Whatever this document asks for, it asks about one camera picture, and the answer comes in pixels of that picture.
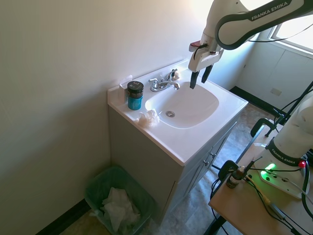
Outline chrome two-handle faucet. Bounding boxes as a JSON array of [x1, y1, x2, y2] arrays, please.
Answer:
[[148, 69, 181, 93]]

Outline black tripod stand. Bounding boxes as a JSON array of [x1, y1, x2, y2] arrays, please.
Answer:
[[266, 80, 313, 138]]

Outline wooden table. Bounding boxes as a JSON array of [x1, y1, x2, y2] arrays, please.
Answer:
[[208, 139, 313, 235]]

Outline window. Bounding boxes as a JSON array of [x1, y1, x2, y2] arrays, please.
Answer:
[[268, 13, 313, 53]]

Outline grey vanity cabinet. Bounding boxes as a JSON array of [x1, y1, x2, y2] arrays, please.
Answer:
[[108, 107, 239, 221]]

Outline white tissues in bin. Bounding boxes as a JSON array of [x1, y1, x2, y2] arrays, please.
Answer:
[[99, 187, 142, 234]]

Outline black baseboard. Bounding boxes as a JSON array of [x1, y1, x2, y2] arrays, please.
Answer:
[[229, 86, 292, 116]]

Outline thick black cable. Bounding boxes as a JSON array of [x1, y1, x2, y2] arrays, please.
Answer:
[[301, 168, 313, 214]]

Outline brown dropper bottle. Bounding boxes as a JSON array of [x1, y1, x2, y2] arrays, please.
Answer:
[[225, 165, 246, 189]]

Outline wrist camera red black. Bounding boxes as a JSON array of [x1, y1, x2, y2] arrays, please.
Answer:
[[189, 42, 209, 53]]

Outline blue jar black lid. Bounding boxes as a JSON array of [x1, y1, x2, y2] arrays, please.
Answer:
[[126, 80, 144, 111]]

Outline green trash bin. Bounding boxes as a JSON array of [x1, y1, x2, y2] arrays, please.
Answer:
[[84, 165, 157, 235]]

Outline white tissue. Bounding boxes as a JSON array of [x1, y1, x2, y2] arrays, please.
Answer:
[[135, 109, 161, 128]]

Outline black table clamp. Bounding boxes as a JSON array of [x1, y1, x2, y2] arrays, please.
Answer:
[[217, 160, 241, 182], [250, 117, 278, 139]]

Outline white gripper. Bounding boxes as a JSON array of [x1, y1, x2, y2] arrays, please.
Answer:
[[188, 46, 224, 90]]

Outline white sink vanity top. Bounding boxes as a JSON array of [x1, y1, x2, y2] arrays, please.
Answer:
[[107, 58, 249, 167]]

